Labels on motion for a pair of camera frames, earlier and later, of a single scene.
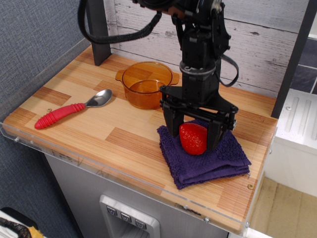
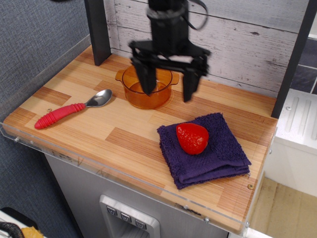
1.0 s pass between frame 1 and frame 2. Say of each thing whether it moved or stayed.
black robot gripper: moved
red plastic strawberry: stayed
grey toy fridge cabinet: stayed
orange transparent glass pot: stayed
